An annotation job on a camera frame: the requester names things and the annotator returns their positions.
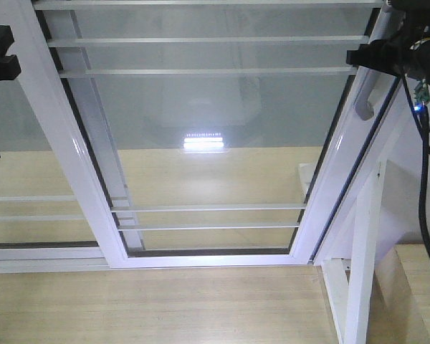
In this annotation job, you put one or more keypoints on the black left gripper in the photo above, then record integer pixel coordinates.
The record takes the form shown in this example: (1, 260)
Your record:
(407, 50)

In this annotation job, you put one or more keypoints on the white framed sliding glass door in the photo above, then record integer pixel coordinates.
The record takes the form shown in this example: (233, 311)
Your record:
(208, 143)

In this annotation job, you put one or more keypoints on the green circuit board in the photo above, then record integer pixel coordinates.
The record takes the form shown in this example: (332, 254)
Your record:
(421, 95)

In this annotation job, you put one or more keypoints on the white wooden support stand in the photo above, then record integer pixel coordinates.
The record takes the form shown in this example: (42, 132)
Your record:
(347, 259)

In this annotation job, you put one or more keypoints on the white fixed door frame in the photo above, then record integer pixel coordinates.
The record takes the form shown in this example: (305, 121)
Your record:
(362, 200)

